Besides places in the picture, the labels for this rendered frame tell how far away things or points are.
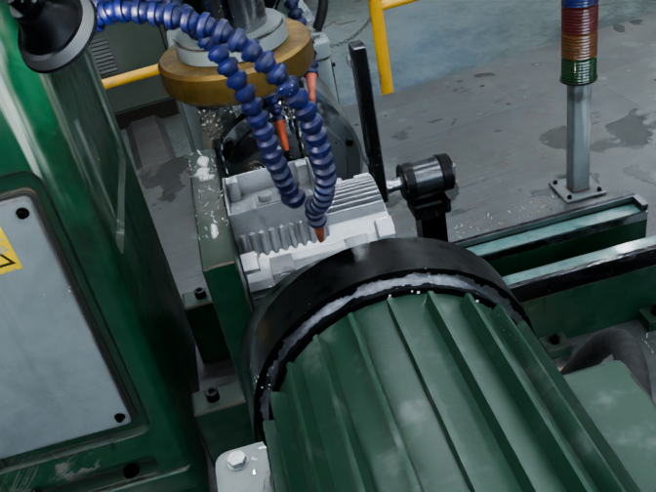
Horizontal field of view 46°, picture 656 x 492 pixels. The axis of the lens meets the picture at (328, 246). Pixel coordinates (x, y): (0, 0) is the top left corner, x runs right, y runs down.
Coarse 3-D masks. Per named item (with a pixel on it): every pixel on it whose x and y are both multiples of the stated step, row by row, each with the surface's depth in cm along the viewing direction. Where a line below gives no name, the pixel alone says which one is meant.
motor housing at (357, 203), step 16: (368, 176) 104; (336, 192) 102; (352, 192) 101; (368, 192) 100; (336, 208) 100; (352, 208) 99; (368, 208) 100; (384, 208) 100; (336, 224) 100; (352, 224) 100; (368, 224) 100; (336, 240) 99; (272, 256) 98; (304, 256) 99; (320, 256) 98; (256, 272) 98; (256, 288) 97; (256, 304) 97
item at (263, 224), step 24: (264, 168) 103; (240, 192) 104; (264, 192) 100; (312, 192) 96; (240, 216) 95; (264, 216) 96; (288, 216) 96; (240, 240) 97; (264, 240) 97; (288, 240) 98; (312, 240) 99
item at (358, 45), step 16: (352, 48) 104; (352, 64) 106; (368, 64) 106; (368, 80) 107; (368, 96) 108; (368, 112) 110; (368, 128) 111; (368, 144) 113; (368, 160) 115; (384, 176) 116; (384, 192) 118
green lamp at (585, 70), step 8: (560, 56) 133; (560, 64) 134; (568, 64) 131; (576, 64) 130; (584, 64) 130; (592, 64) 131; (560, 72) 135; (568, 72) 132; (576, 72) 131; (584, 72) 131; (592, 72) 131; (568, 80) 133; (576, 80) 132; (584, 80) 132; (592, 80) 132
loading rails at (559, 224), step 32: (544, 224) 120; (576, 224) 119; (608, 224) 118; (640, 224) 120; (480, 256) 117; (512, 256) 118; (544, 256) 119; (576, 256) 121; (608, 256) 111; (640, 256) 110; (512, 288) 108; (544, 288) 109; (576, 288) 110; (608, 288) 112; (640, 288) 113; (544, 320) 112; (576, 320) 114; (608, 320) 115; (640, 320) 115
